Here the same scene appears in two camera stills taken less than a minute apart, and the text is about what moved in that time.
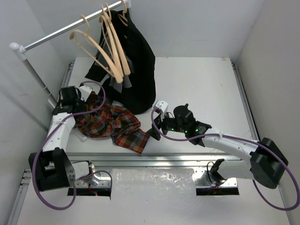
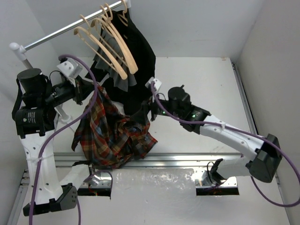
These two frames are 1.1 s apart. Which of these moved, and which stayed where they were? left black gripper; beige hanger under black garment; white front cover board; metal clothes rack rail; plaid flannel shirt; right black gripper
Moved: plaid flannel shirt; right black gripper; left black gripper
Stayed: beige hanger under black garment; metal clothes rack rail; white front cover board
